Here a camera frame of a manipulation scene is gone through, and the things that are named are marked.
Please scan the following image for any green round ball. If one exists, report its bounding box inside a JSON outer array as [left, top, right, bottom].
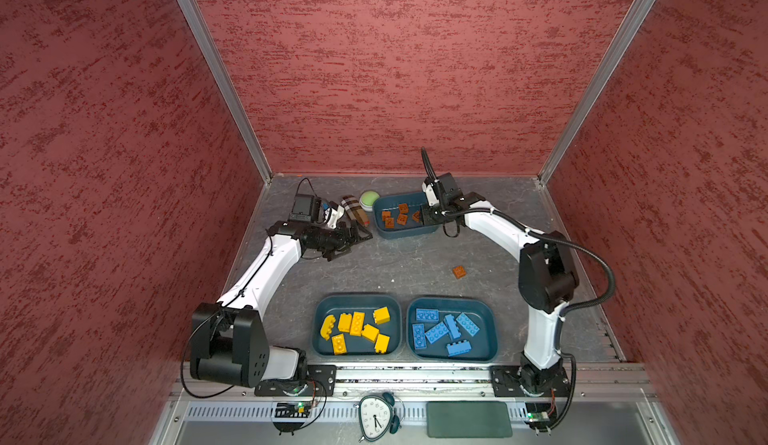
[[359, 190, 380, 210]]

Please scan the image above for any controller board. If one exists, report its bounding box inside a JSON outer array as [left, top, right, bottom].
[[524, 402, 558, 423], [273, 402, 313, 420]]

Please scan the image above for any left controller board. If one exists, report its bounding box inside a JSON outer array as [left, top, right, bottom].
[[273, 402, 313, 420]]

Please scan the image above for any front right teal bin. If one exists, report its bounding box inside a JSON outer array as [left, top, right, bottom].
[[406, 297, 499, 362]]

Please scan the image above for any front left teal bin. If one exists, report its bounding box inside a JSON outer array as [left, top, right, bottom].
[[312, 293, 403, 357]]

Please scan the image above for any aluminium front rail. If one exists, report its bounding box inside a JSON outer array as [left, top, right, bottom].
[[173, 360, 655, 402]]

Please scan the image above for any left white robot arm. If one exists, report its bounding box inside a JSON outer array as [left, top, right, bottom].
[[180, 221, 372, 388]]

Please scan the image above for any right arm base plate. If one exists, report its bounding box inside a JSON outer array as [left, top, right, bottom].
[[490, 365, 571, 398]]

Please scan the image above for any yellow brick tall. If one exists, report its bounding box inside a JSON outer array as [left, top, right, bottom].
[[349, 312, 365, 336]]

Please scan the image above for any dark green pad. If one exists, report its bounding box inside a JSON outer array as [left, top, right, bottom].
[[426, 401, 513, 439]]

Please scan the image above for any back teal bin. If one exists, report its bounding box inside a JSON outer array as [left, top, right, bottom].
[[373, 191, 438, 239]]

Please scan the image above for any teal bin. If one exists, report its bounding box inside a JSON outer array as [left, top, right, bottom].
[[406, 297, 499, 362], [312, 293, 403, 357], [373, 191, 438, 239]]

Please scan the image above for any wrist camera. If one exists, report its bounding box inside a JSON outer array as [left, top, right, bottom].
[[289, 194, 345, 229], [422, 180, 439, 207]]

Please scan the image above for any right controller board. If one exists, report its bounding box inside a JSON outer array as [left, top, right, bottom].
[[524, 402, 558, 423]]

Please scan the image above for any yellow brick bottom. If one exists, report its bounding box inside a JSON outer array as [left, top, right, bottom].
[[374, 333, 390, 354]]

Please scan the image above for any right black corrugated cable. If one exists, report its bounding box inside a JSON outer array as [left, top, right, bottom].
[[419, 147, 617, 422]]

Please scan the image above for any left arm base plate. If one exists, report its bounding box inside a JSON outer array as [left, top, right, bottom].
[[254, 364, 338, 399]]

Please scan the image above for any blue brick long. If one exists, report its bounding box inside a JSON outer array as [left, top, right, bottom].
[[412, 323, 427, 350]]

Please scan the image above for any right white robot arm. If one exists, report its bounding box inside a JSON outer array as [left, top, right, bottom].
[[422, 170, 579, 396]]

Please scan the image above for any white analog clock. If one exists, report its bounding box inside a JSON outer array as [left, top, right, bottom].
[[357, 392, 400, 442]]

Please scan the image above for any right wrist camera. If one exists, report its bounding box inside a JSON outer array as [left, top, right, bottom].
[[422, 180, 439, 207]]

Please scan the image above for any blue brick thin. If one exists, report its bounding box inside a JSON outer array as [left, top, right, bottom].
[[415, 308, 440, 323]]

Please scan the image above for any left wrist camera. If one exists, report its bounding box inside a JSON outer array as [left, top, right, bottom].
[[289, 194, 345, 229]]

